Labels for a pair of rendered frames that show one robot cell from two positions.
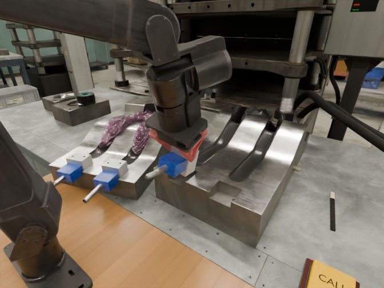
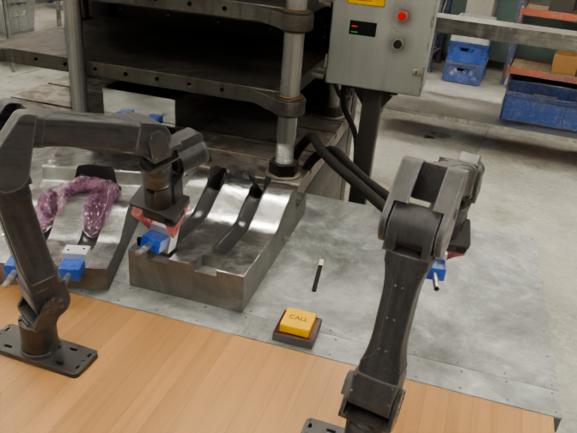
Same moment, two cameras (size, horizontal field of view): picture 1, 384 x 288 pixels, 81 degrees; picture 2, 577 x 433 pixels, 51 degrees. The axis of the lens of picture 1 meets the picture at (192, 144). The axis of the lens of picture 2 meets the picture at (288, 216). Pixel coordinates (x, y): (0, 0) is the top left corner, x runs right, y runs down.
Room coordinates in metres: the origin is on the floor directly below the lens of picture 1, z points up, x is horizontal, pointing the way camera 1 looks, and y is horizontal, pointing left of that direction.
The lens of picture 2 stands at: (-0.70, 0.16, 1.56)
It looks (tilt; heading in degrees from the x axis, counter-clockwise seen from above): 27 degrees down; 340
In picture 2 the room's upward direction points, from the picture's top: 5 degrees clockwise
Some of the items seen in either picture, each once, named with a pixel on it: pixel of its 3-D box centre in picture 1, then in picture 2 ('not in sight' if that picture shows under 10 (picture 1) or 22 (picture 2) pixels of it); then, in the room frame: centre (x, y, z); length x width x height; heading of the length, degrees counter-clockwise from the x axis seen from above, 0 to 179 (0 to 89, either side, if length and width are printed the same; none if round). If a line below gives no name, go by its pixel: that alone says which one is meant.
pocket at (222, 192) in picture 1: (224, 197); (209, 270); (0.36, -0.07, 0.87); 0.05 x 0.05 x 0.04; 55
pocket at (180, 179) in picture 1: (182, 179); (162, 259); (0.42, 0.02, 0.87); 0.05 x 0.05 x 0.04; 55
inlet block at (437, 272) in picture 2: not in sight; (434, 271); (0.18, -0.49, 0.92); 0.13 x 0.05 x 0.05; 154
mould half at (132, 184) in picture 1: (138, 133); (79, 210); (0.70, 0.19, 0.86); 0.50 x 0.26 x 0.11; 163
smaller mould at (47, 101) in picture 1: (66, 101); not in sight; (1.15, 0.66, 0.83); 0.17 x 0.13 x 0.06; 145
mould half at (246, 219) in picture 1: (246, 148); (228, 220); (0.57, -0.16, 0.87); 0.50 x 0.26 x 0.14; 145
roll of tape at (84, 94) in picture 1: (86, 98); not in sight; (1.02, 0.49, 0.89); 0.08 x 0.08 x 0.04
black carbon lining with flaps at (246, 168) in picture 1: (242, 134); (223, 204); (0.56, -0.14, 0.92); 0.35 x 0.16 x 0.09; 145
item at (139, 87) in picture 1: (215, 90); (169, 119); (1.63, -0.17, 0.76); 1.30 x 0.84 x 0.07; 55
